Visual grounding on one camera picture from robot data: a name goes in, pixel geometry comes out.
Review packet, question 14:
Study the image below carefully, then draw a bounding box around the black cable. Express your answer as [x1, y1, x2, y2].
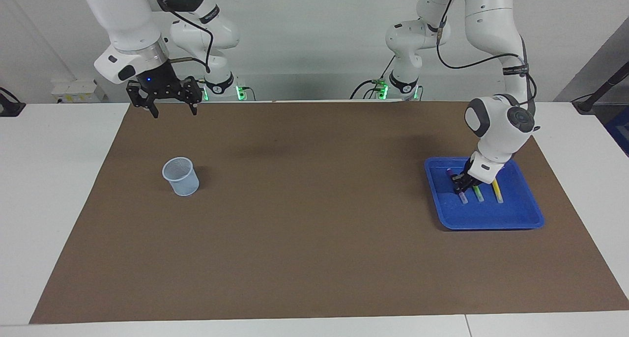
[349, 55, 397, 100]
[143, 0, 215, 74]
[435, 23, 538, 112]

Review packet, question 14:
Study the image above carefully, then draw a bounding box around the light blue mesh cup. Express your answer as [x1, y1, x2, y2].
[162, 157, 200, 197]

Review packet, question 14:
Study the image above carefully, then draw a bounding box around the blue plastic tray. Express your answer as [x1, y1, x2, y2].
[424, 156, 545, 231]

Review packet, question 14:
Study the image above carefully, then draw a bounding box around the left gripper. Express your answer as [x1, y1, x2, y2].
[452, 168, 481, 196]

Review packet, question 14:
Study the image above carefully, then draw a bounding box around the black stand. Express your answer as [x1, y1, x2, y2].
[0, 86, 27, 117]
[571, 61, 629, 114]

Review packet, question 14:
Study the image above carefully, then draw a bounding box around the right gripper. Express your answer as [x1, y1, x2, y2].
[126, 62, 203, 119]

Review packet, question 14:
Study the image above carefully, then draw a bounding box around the blue box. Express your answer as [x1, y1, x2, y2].
[605, 105, 629, 157]

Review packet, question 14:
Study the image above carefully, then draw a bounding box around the purple pen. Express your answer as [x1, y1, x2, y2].
[446, 168, 469, 204]

